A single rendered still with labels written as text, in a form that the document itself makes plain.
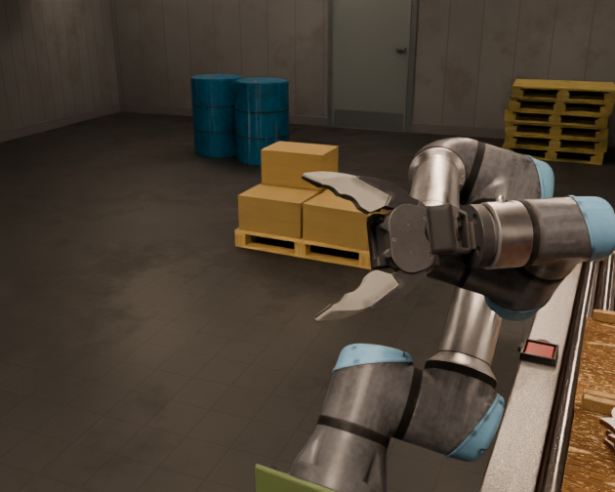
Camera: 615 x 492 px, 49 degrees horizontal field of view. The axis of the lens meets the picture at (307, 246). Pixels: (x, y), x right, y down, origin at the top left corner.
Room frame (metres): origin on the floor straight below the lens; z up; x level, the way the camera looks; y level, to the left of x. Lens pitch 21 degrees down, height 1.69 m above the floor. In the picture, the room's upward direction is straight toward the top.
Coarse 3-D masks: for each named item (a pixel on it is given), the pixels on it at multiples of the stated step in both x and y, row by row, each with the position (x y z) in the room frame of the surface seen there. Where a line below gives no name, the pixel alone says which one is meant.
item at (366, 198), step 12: (312, 180) 0.67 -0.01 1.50; (324, 180) 0.67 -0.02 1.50; (336, 180) 0.67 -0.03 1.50; (348, 180) 0.68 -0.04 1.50; (336, 192) 0.68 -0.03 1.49; (348, 192) 0.67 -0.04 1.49; (360, 192) 0.67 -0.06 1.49; (372, 192) 0.68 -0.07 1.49; (384, 192) 0.68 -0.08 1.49; (360, 204) 0.67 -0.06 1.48; (372, 204) 0.67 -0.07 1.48; (384, 204) 0.67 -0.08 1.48
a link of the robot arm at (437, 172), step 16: (432, 144) 1.13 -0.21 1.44; (448, 144) 1.13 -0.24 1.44; (464, 144) 1.15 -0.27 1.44; (416, 160) 1.11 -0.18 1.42; (432, 160) 1.07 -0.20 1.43; (448, 160) 1.08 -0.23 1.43; (464, 160) 1.12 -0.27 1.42; (416, 176) 1.03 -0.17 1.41; (432, 176) 0.98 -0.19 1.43; (448, 176) 1.00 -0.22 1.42; (464, 176) 1.09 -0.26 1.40; (416, 192) 0.93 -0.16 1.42; (432, 192) 0.90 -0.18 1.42; (448, 192) 0.92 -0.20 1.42; (432, 272) 0.77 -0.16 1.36; (448, 272) 0.76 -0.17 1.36; (464, 272) 0.76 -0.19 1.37
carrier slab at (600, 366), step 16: (592, 320) 1.47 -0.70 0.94; (592, 336) 1.39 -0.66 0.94; (608, 336) 1.39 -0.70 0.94; (592, 352) 1.31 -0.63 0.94; (608, 352) 1.31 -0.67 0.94; (592, 368) 1.25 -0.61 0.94; (608, 368) 1.25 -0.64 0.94; (592, 384) 1.19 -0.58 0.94; (608, 384) 1.19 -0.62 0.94; (576, 400) 1.13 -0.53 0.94
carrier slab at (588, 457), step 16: (576, 416) 1.07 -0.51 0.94; (592, 416) 1.07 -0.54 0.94; (608, 416) 1.07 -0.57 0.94; (576, 432) 1.02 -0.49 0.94; (592, 432) 1.02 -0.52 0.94; (576, 448) 0.98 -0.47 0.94; (592, 448) 0.98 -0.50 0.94; (608, 448) 0.98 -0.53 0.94; (576, 464) 0.94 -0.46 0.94; (592, 464) 0.94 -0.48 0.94; (608, 464) 0.94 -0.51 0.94; (576, 480) 0.90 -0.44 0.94; (592, 480) 0.90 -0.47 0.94; (608, 480) 0.90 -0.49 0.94
